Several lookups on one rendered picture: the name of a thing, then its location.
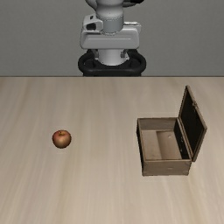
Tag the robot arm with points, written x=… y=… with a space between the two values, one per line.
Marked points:
x=110 y=11

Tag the red apple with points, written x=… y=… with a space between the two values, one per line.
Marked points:
x=61 y=139

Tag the brown wooden box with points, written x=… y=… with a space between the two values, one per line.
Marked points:
x=166 y=167

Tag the brown wooden box lid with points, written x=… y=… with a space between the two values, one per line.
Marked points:
x=192 y=122

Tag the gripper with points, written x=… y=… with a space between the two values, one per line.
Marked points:
x=110 y=39

